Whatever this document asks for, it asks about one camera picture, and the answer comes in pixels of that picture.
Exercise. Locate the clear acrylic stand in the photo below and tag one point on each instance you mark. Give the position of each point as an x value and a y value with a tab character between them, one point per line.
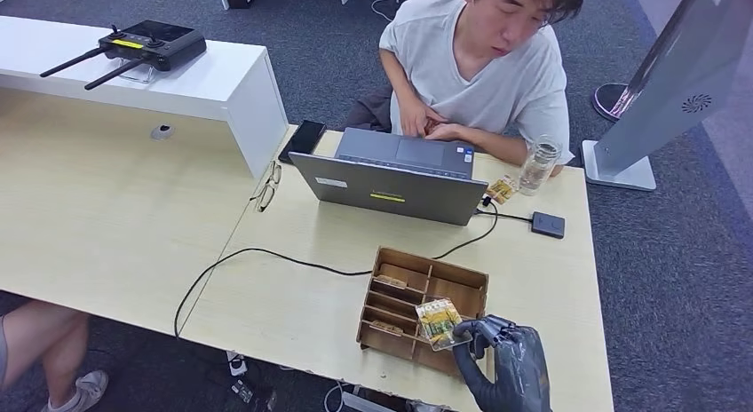
140	78

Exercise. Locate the grey kiosk display stand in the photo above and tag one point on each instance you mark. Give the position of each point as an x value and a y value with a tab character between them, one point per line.
676	86

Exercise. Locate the person's left hand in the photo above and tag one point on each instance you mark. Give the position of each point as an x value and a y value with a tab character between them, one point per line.
450	131

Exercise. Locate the person's left forearm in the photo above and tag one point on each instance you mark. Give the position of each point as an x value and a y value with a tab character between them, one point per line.
505	148

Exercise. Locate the person's leg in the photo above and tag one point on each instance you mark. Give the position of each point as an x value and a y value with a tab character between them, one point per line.
35	333

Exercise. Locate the person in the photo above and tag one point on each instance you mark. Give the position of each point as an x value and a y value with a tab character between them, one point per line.
488	74

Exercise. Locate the person's right hand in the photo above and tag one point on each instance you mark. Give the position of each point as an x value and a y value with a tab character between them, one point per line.
419	116

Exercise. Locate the person's right forearm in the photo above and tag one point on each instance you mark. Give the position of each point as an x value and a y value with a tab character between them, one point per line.
397	77

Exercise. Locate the white desk shelf riser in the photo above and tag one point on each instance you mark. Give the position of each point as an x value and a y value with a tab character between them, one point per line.
206	86

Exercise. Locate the black remote controller with antennas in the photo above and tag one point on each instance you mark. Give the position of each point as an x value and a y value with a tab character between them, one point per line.
154	44

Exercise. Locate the white sneaker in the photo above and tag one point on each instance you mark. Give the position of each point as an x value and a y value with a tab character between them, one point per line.
82	392

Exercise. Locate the white power strip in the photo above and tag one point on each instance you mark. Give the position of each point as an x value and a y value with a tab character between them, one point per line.
236	365

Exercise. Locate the wooden card organizer box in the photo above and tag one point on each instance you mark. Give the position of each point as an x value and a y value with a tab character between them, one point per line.
453	283

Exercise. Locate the grey laptop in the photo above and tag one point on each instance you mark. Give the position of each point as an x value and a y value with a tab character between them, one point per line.
400	186

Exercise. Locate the black power adapter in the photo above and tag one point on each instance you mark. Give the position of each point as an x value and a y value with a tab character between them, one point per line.
242	392

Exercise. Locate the black-rimmed eyeglasses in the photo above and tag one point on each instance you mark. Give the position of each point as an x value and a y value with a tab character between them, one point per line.
266	191

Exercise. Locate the clear glass bottle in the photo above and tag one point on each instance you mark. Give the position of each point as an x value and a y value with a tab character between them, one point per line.
537	165

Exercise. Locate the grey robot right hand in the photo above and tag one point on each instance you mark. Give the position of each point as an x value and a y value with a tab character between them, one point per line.
517	374

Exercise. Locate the black smartphone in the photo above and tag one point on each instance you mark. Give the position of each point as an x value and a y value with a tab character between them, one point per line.
302	141

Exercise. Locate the round chrome stand base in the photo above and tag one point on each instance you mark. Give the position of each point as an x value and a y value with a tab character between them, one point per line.
603	100

